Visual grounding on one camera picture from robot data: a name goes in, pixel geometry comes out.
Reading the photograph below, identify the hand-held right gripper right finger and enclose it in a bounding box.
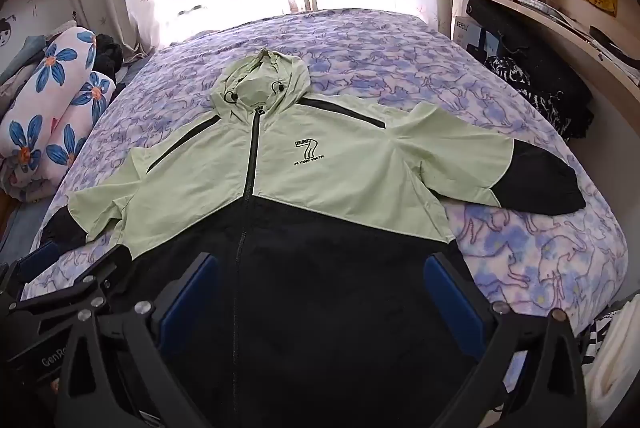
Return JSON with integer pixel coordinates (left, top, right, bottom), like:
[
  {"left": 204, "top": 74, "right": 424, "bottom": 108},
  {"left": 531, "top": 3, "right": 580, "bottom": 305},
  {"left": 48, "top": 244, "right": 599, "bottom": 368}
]
[{"left": 422, "top": 252, "right": 588, "bottom": 428}]

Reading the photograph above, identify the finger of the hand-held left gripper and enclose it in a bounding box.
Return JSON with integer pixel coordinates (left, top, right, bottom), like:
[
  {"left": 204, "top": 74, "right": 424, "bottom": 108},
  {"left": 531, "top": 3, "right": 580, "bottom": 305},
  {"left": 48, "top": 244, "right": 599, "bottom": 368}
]
[
  {"left": 7, "top": 248, "right": 136, "bottom": 315},
  {"left": 0, "top": 241, "right": 63, "bottom": 304}
]

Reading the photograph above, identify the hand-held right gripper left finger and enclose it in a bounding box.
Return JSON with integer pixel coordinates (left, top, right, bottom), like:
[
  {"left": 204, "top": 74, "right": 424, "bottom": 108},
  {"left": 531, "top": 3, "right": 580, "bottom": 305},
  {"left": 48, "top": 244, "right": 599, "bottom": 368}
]
[{"left": 54, "top": 252, "right": 221, "bottom": 428}]

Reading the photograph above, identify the green and black hooded jacket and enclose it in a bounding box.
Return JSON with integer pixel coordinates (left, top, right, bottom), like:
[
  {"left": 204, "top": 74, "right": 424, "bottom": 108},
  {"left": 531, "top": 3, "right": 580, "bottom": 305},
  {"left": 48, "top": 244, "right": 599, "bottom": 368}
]
[{"left": 40, "top": 50, "right": 587, "bottom": 428}]

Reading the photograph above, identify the dark clothes pile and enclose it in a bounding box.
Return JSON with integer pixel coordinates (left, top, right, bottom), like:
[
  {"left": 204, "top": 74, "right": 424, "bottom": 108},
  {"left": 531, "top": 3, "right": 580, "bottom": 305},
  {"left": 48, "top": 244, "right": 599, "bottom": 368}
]
[{"left": 92, "top": 33, "right": 126, "bottom": 82}]

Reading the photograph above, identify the black and white striped cloth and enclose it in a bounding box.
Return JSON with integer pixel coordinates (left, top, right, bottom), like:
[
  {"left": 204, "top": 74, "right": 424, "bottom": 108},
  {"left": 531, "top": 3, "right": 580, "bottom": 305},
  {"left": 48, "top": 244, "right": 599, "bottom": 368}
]
[{"left": 575, "top": 308, "right": 618, "bottom": 364}]

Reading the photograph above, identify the blue flower rolled blanket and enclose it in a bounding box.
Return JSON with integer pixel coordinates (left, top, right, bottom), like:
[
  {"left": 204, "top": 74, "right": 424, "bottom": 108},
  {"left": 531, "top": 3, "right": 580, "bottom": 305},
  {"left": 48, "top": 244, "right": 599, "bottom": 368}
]
[{"left": 0, "top": 26, "right": 118, "bottom": 201}]

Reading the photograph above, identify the cream fluffy cloth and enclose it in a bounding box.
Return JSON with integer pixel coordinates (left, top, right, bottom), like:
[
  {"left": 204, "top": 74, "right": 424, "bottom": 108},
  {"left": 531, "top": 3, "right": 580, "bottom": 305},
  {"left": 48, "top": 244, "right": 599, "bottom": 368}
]
[{"left": 585, "top": 303, "right": 640, "bottom": 404}]

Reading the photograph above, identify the black and white patterned cloth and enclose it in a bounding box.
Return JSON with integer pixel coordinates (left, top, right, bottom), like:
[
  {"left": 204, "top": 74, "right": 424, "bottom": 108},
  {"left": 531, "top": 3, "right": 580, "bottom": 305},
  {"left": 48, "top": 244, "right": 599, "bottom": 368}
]
[{"left": 485, "top": 56, "right": 576, "bottom": 139}]

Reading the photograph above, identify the purple printed fleece blanket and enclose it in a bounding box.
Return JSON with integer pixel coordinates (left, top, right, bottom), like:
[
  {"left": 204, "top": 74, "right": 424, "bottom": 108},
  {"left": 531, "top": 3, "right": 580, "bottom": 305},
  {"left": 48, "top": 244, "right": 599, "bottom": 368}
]
[{"left": 20, "top": 11, "right": 628, "bottom": 399}]

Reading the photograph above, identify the white printed box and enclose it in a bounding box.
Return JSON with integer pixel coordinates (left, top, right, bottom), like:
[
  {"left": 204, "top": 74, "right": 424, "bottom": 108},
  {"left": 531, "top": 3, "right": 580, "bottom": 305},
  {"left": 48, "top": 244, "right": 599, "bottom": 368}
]
[{"left": 452, "top": 16, "right": 501, "bottom": 59}]

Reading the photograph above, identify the long black bag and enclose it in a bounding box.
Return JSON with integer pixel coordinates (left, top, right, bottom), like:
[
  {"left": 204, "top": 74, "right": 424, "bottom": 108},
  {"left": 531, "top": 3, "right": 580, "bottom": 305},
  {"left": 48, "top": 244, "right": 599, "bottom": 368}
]
[{"left": 465, "top": 0, "right": 596, "bottom": 139}]

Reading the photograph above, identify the black flat bar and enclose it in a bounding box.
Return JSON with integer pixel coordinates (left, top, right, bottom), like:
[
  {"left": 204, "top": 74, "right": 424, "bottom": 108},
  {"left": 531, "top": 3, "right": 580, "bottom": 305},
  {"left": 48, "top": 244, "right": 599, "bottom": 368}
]
[{"left": 589, "top": 26, "right": 640, "bottom": 69}]

